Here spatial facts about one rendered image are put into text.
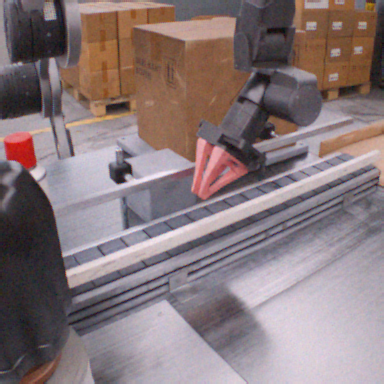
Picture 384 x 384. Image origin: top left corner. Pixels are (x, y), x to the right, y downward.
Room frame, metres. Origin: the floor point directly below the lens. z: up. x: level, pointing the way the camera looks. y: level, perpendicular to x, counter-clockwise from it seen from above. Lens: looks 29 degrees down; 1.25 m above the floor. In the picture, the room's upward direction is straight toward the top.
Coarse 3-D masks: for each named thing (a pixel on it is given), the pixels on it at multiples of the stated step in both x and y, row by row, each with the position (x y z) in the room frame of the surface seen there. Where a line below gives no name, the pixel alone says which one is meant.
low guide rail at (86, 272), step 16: (352, 160) 0.72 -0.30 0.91; (368, 160) 0.74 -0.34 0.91; (320, 176) 0.66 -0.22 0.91; (336, 176) 0.68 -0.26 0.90; (272, 192) 0.60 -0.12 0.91; (288, 192) 0.61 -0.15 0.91; (304, 192) 0.63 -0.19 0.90; (240, 208) 0.55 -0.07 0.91; (256, 208) 0.57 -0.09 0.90; (192, 224) 0.51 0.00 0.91; (208, 224) 0.52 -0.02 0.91; (224, 224) 0.54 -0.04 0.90; (160, 240) 0.47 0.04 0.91; (176, 240) 0.49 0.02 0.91; (112, 256) 0.44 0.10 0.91; (128, 256) 0.44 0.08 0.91; (144, 256) 0.46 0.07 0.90; (80, 272) 0.41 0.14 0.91; (96, 272) 0.42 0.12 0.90
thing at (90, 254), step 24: (312, 168) 0.76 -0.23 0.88; (264, 192) 0.67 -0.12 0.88; (312, 192) 0.66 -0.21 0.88; (192, 216) 0.59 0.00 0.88; (264, 216) 0.59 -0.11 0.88; (120, 240) 0.52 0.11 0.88; (144, 240) 0.52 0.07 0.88; (192, 240) 0.52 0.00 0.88; (72, 264) 0.46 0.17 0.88; (144, 264) 0.47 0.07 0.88; (72, 288) 0.41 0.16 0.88
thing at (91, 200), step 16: (320, 128) 0.77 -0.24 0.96; (336, 128) 0.80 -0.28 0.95; (256, 144) 0.68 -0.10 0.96; (272, 144) 0.70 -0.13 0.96; (208, 160) 0.62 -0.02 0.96; (160, 176) 0.57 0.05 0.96; (176, 176) 0.58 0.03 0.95; (112, 192) 0.52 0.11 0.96; (128, 192) 0.53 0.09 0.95; (64, 208) 0.48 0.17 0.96; (80, 208) 0.49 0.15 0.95
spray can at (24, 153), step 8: (8, 136) 0.42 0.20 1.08; (16, 136) 0.42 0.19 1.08; (24, 136) 0.42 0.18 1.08; (32, 136) 0.43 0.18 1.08; (8, 144) 0.41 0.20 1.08; (16, 144) 0.41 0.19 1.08; (24, 144) 0.41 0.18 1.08; (32, 144) 0.42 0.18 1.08; (8, 152) 0.41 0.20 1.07; (16, 152) 0.41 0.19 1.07; (24, 152) 0.41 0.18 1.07; (32, 152) 0.42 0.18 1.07; (16, 160) 0.41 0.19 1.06; (24, 160) 0.41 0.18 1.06; (32, 160) 0.42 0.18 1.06; (32, 168) 0.42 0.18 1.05; (40, 168) 0.43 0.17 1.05; (40, 176) 0.41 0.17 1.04; (40, 184) 0.41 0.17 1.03; (48, 192) 0.42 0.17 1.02
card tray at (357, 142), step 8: (360, 128) 1.02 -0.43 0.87; (368, 128) 1.04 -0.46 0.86; (376, 128) 1.06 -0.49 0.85; (336, 136) 0.96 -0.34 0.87; (344, 136) 0.97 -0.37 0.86; (352, 136) 1.00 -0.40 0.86; (360, 136) 1.02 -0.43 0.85; (368, 136) 1.04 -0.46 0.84; (376, 136) 1.05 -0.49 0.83; (320, 144) 0.92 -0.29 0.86; (328, 144) 0.94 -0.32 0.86; (336, 144) 0.96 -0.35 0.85; (344, 144) 0.98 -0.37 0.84; (352, 144) 0.99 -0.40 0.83; (360, 144) 1.00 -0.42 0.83; (368, 144) 1.00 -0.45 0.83; (376, 144) 1.00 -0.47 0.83; (320, 152) 0.92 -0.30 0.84; (328, 152) 0.94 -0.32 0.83; (336, 152) 0.94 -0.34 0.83; (344, 152) 0.94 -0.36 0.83; (352, 152) 0.94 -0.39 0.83; (360, 152) 0.95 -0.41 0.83; (368, 152) 0.95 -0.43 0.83
